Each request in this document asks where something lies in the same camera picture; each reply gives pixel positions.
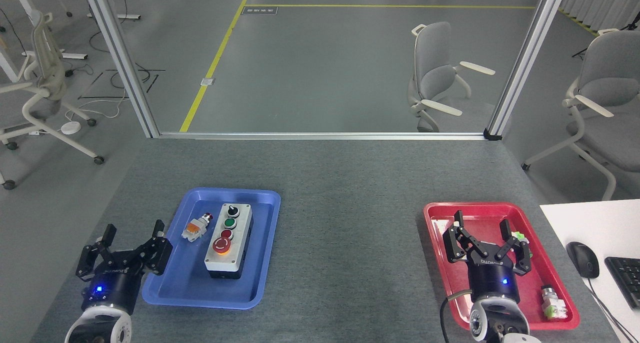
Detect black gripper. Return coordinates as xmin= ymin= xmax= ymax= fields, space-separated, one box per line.
xmin=75 ymin=220 xmax=174 ymax=316
xmin=442 ymin=210 xmax=534 ymax=305

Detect grey control box with buttons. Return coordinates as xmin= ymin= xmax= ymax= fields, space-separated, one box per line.
xmin=204 ymin=202 xmax=254 ymax=279

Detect blue plastic tray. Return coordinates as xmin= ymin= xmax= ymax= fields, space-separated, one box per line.
xmin=142 ymin=187 xmax=282 ymax=311

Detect red plastic tray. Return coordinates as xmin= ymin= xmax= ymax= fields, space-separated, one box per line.
xmin=423 ymin=201 xmax=581 ymax=331

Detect black computer mouse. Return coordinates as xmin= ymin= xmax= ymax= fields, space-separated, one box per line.
xmin=566 ymin=241 xmax=600 ymax=279

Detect white side table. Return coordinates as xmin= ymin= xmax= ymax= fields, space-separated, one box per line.
xmin=539 ymin=199 xmax=640 ymax=343

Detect black keyboard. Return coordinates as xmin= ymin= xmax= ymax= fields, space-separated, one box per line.
xmin=604 ymin=256 xmax=640 ymax=310

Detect white mesh office chair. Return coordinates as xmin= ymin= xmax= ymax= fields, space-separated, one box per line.
xmin=0 ymin=10 xmax=106 ymax=191

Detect grey office chair white armrests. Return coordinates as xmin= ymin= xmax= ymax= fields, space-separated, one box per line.
xmin=407 ymin=22 xmax=496 ymax=133

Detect white desk foot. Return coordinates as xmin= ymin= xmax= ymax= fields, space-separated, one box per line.
xmin=22 ymin=51 xmax=89 ymax=61
xmin=87 ymin=12 xmax=142 ymax=21

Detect black tripod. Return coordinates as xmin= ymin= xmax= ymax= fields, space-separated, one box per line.
xmin=571 ymin=20 xmax=640 ymax=59

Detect white pleated curtain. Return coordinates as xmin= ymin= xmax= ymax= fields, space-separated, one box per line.
xmin=557 ymin=0 xmax=640 ymax=33

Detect orange red push button switch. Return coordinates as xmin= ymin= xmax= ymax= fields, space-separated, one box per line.
xmin=181 ymin=212 xmax=215 ymax=244

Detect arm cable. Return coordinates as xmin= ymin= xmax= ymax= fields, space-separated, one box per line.
xmin=439 ymin=290 xmax=474 ymax=343

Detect silver green push button switch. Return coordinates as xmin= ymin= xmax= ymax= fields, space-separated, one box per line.
xmin=540 ymin=284 xmax=570 ymax=320

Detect black mouse cable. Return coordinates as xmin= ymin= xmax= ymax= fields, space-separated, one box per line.
xmin=585 ymin=276 xmax=637 ymax=343

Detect white floor cable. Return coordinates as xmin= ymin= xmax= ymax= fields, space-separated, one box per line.
xmin=65 ymin=94 xmax=132 ymax=125

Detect black floor cable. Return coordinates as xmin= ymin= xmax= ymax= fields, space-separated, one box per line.
xmin=89 ymin=0 xmax=167 ymax=90

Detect silver aluminium post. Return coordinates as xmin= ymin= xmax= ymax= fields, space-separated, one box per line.
xmin=484 ymin=0 xmax=571 ymax=140
xmin=80 ymin=0 xmax=161 ymax=139

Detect silver aluminium rail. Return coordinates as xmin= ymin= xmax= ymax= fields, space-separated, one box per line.
xmin=157 ymin=131 xmax=488 ymax=141

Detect grey office chair white frame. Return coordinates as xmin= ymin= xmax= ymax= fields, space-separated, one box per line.
xmin=521 ymin=29 xmax=640 ymax=202

